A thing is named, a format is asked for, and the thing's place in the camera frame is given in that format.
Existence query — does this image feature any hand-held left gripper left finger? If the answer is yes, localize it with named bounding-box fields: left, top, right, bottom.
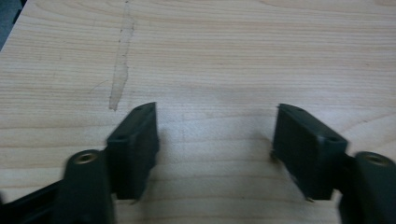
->
left=106, top=101, right=161, bottom=201

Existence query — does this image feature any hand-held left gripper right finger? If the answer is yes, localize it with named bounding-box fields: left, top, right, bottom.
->
left=271, top=103, right=349, bottom=201

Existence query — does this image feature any clear tape strip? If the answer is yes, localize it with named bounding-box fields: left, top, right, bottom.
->
left=108, top=0, right=136, bottom=112

